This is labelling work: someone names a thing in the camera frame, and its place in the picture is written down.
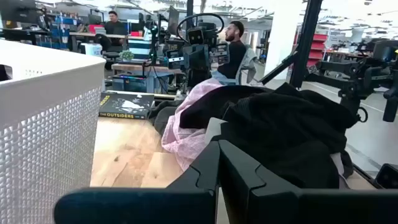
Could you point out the seated person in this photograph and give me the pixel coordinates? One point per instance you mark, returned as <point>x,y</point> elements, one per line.
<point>233,56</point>

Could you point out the dark ribbed knit garment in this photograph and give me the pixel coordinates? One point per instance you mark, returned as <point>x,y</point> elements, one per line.
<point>295,140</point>

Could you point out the white bin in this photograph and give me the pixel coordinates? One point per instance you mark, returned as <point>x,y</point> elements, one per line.
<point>91,49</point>

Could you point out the large black monitor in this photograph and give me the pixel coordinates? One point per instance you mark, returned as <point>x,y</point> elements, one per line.
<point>18,12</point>

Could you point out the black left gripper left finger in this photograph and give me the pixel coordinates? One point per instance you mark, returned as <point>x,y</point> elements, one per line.
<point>140,208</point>

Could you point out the long wooden desk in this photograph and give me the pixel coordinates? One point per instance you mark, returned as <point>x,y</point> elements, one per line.
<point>87,34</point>

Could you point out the blue storage box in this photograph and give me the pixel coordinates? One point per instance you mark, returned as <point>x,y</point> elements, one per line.
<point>130,84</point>

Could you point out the pink woven cloth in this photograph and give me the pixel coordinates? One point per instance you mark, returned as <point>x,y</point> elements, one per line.
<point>183,143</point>

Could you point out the blue storage crates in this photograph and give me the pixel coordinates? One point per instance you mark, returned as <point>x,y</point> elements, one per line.
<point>60,32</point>

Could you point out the dark blue-grey garment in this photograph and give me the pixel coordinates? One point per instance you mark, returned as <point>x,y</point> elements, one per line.
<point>163,118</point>

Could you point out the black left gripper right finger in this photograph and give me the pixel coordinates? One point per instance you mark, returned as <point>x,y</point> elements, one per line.
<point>280,208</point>

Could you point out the white perforated laundry basket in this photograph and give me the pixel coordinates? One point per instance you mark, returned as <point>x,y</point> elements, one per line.
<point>46,140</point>

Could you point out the black office chair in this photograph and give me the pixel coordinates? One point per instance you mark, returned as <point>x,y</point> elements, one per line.
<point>104,42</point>

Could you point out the small green potted plant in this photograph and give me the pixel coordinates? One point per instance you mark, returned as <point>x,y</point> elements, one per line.
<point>127,56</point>

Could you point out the person behind desk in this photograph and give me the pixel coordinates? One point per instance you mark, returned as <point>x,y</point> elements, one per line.
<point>115,28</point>

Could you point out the red shelf unit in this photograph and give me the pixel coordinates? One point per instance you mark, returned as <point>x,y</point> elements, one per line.
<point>318,46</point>

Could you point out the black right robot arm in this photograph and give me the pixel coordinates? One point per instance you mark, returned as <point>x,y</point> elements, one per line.
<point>351,77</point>

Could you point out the angled black monitor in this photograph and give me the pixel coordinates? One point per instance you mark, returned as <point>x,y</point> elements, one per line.
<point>173,19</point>

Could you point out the small wooden desk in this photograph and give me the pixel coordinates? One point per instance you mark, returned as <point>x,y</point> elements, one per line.
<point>130,67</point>

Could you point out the grey office chair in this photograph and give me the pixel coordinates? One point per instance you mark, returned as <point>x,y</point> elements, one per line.
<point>248,62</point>

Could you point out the black Outsiders book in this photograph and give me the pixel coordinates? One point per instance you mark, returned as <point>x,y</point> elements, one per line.
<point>124,105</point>

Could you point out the thick black frame post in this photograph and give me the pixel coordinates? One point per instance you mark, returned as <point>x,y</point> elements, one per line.
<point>306,43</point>

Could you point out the smooth dark garment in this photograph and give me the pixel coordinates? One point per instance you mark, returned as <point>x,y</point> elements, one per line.
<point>205,107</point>

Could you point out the black background robot rig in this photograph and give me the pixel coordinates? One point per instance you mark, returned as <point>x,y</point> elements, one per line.
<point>199,56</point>

